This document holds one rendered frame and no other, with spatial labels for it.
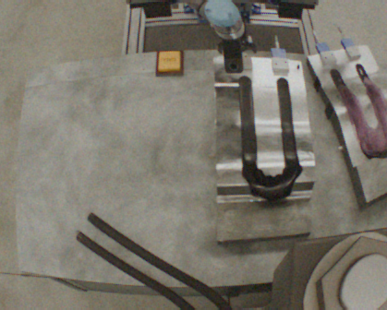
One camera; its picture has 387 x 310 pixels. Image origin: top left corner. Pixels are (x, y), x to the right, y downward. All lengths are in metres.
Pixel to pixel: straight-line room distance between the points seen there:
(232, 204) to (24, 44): 1.70
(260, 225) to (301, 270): 1.18
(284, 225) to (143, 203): 0.38
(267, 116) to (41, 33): 1.61
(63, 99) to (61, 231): 0.41
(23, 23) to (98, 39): 0.54
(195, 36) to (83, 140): 0.92
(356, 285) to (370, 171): 1.26
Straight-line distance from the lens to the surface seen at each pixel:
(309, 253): 0.52
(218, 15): 1.42
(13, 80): 2.98
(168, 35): 2.63
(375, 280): 0.48
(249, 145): 1.70
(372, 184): 1.71
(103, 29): 2.95
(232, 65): 1.60
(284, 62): 1.78
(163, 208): 1.77
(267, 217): 1.69
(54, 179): 1.84
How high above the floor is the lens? 2.51
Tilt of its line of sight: 72 degrees down
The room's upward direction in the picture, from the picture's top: 9 degrees counter-clockwise
